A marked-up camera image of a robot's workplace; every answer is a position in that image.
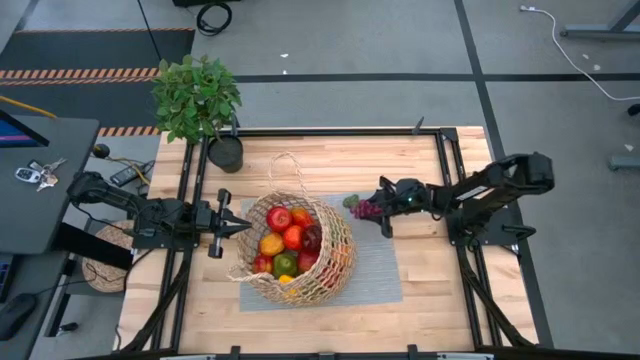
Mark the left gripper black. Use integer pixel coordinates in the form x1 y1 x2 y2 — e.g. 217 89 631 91
191 187 253 260

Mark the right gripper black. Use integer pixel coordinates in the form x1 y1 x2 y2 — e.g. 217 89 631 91
370 175 432 240

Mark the purple grape bunch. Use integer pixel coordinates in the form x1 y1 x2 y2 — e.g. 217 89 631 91
349 199 385 221

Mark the bright red tomato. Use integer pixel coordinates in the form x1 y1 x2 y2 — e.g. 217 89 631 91
265 205 294 233

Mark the small red-yellow apple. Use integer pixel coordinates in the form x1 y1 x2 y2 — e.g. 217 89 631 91
252 253 274 275

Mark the green bell pepper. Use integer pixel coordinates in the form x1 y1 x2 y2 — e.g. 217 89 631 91
272 251 299 279

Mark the dark red apple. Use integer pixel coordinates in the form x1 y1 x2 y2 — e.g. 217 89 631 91
302 224 324 253

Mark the plain red apple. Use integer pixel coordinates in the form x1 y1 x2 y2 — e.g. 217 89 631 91
297 249 320 274

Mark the woven wicker basket with handles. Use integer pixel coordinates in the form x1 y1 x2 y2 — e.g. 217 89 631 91
227 151 359 308

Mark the grey woven placemat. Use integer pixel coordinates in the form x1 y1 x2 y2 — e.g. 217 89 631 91
238 192 404 312

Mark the black power adapter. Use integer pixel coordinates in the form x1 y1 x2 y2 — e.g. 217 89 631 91
109 162 147 188

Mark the green potted plant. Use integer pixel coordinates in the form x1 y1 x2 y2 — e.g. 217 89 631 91
149 53 245 175

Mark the black desk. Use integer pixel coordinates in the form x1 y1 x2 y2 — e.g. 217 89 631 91
0 115 101 256

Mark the key bunch with fob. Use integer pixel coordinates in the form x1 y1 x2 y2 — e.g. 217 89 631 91
14 157 68 193

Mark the black equipment case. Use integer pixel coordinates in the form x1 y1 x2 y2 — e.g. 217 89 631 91
172 0 242 8

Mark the black computer mouse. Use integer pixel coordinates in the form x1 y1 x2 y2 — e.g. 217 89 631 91
0 292 38 342

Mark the black hazard-striped floor mat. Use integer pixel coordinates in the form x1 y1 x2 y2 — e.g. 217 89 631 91
0 28 196 137

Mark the computer monitor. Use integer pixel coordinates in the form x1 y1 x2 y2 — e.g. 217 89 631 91
0 109 51 149

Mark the grey furniture foot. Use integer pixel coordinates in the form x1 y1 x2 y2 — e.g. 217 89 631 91
608 155 640 172

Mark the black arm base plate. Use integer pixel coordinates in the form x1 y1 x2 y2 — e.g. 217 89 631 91
131 227 201 251
444 207 537 247

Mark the black aluminium table frame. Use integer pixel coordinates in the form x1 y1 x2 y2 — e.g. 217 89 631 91
112 127 556 360

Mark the coiled black cable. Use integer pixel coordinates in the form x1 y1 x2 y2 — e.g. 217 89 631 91
195 1 234 38

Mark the yellow cable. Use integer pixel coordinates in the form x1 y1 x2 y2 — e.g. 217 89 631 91
0 94 59 120

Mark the white floor cable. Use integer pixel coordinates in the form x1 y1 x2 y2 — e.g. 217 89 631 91
519 4 640 102

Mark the grey desk leg frame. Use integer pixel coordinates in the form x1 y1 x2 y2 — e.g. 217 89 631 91
558 0 640 40

